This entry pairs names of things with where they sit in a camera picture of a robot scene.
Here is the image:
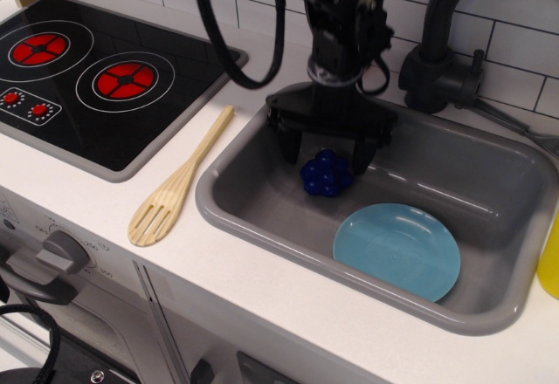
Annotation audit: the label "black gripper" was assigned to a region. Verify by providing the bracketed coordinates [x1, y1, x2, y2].
[266, 82, 397, 175]

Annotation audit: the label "blue toy blueberries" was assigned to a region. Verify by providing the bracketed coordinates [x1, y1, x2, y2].
[300, 149, 354, 197]

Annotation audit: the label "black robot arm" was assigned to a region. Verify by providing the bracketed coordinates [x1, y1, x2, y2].
[266, 0, 397, 175]

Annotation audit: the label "light blue plate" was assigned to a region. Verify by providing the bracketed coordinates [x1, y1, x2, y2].
[333, 203, 461, 302]

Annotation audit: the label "grey plastic sink basin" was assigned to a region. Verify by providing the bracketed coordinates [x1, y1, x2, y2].
[196, 106, 558, 335]

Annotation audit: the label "dark grey faucet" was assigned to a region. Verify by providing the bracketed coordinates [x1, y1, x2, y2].
[398, 0, 483, 113]

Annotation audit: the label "wooden slotted spatula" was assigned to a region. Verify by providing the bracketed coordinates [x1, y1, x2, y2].
[128, 105, 235, 247]

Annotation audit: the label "black toy stove top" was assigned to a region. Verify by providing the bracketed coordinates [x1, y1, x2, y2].
[1, 0, 228, 182]

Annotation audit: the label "yellow bottle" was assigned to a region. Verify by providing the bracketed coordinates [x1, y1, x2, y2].
[536, 217, 559, 298]

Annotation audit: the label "grey oven knob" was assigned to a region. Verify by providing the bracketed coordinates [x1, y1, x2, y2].
[36, 230, 90, 274]

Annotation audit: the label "grey oven door handle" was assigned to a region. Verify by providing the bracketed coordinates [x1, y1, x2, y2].
[1, 245, 91, 305]

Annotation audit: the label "black cable lower left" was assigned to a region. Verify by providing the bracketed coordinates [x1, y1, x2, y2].
[0, 304, 62, 384]

